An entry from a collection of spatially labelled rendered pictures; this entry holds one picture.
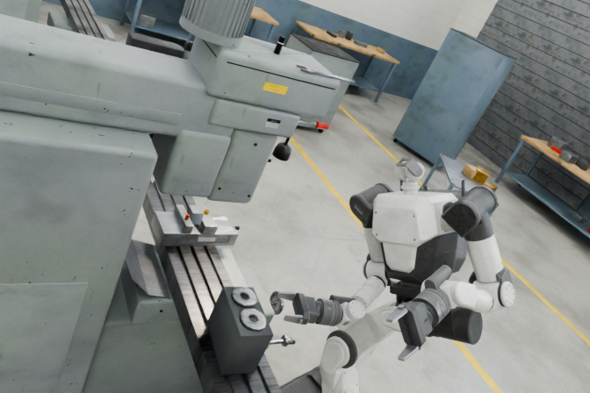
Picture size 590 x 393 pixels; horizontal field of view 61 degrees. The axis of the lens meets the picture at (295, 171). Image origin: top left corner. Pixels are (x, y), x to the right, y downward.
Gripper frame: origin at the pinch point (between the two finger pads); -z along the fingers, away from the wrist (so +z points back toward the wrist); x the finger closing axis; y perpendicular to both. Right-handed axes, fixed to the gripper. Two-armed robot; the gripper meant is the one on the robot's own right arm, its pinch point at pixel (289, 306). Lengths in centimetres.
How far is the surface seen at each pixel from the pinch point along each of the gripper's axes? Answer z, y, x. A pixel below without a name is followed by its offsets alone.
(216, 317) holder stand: -20.3, 15.2, -6.1
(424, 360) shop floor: 181, 120, -97
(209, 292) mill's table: -18.2, 24.9, -28.4
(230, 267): -4, 32, -54
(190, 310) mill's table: -26.9, 23.5, -15.8
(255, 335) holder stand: -12.3, 4.8, 9.9
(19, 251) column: -85, 2, -8
